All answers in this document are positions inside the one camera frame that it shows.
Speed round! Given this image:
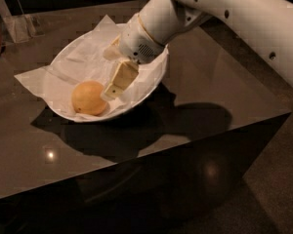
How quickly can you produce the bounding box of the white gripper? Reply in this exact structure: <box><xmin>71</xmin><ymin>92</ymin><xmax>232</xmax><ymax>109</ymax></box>
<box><xmin>101</xmin><ymin>14</ymin><xmax>164</xmax><ymax>101</ymax></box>

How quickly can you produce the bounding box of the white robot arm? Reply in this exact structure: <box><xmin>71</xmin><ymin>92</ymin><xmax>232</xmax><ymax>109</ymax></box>
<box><xmin>102</xmin><ymin>0</ymin><xmax>293</xmax><ymax>100</ymax></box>

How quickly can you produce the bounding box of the white bowl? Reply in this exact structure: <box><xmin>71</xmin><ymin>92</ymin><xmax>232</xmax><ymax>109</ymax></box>
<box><xmin>43</xmin><ymin>22</ymin><xmax>170</xmax><ymax>123</ymax></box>

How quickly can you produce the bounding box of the white paper liner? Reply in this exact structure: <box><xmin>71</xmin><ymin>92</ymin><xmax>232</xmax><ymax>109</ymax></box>
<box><xmin>14</xmin><ymin>15</ymin><xmax>171</xmax><ymax>121</ymax></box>

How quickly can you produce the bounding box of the orange fruit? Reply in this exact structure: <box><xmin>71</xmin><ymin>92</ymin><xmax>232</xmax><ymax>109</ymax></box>
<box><xmin>71</xmin><ymin>81</ymin><xmax>107</xmax><ymax>115</ymax></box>

